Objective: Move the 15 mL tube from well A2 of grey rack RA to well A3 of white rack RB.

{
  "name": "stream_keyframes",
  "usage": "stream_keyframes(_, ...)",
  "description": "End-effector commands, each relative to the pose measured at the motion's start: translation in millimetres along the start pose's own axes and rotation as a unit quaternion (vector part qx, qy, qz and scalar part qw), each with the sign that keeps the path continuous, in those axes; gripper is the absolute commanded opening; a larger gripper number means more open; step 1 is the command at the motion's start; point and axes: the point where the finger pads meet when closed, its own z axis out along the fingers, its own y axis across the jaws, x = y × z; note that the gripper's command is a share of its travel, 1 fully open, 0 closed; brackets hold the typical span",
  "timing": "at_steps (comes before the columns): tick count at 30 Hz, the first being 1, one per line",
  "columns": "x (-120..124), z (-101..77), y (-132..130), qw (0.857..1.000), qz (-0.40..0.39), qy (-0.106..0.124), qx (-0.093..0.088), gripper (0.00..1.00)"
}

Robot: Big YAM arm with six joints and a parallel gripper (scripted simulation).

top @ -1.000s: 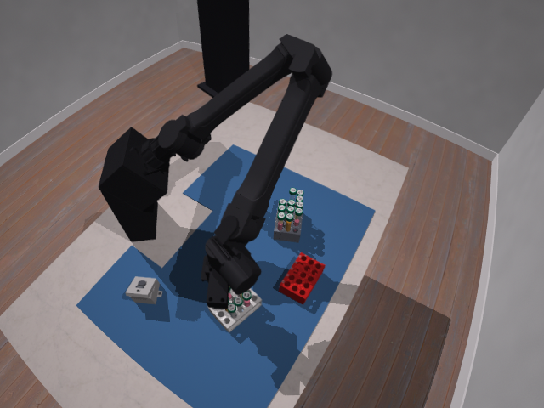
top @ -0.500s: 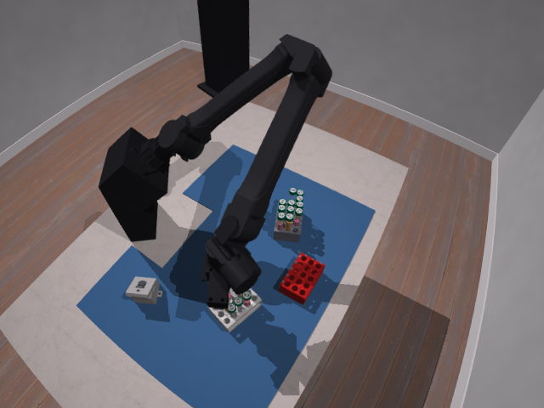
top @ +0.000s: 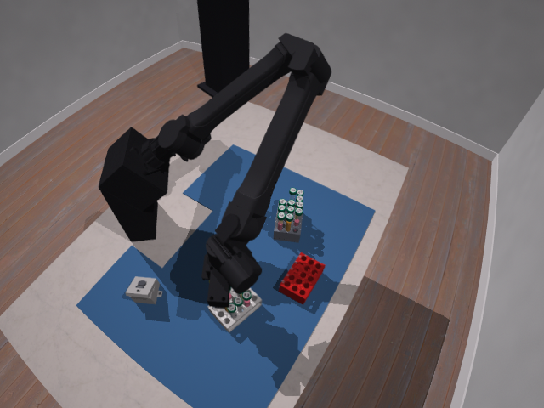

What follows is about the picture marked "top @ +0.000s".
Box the blue bench mat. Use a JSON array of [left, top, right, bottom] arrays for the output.
[[76, 144, 376, 408]]

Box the red tube rack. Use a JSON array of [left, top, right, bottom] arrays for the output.
[[279, 253, 325, 305]]

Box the orange tube with green cap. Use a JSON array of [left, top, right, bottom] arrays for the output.
[[285, 213, 293, 232]]

